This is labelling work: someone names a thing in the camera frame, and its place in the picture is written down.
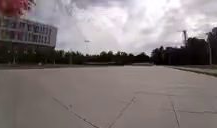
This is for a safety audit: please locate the row of dark trees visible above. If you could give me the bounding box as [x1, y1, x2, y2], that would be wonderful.
[0, 27, 217, 66]

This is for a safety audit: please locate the grey concrete slab plaza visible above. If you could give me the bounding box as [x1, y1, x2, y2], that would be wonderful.
[0, 64, 217, 128]

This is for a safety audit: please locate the tall lamp pole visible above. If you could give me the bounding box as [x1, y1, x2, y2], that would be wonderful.
[83, 39, 92, 55]

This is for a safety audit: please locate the tall mast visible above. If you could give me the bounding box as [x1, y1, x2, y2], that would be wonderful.
[181, 29, 189, 48]

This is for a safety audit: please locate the long building with glass front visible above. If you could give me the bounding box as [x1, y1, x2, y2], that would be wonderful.
[0, 13, 59, 65]

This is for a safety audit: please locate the dark kerb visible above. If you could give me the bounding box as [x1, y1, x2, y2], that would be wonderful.
[167, 65, 217, 79]

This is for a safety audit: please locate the grass strip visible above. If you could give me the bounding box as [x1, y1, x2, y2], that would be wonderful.
[182, 64, 217, 70]

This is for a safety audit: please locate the pale pole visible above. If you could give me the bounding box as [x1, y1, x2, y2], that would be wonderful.
[207, 39, 213, 66]

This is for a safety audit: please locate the pale paved footpath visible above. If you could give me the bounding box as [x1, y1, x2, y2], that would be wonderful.
[177, 65, 217, 76]

